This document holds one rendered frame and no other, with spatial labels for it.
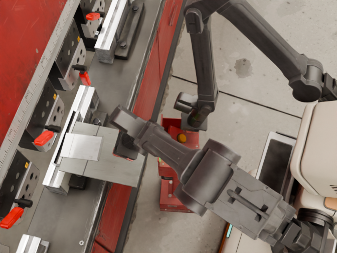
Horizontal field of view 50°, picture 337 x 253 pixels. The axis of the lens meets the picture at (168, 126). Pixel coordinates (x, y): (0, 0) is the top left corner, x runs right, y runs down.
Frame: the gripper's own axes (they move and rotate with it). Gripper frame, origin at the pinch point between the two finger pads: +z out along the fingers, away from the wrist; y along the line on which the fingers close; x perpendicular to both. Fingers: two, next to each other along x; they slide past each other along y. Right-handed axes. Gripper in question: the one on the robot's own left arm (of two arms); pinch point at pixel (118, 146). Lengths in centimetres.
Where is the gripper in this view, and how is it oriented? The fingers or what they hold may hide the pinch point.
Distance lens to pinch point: 113.6
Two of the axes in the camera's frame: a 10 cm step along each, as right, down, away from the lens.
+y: -2.1, 8.8, -4.2
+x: 8.3, 3.8, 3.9
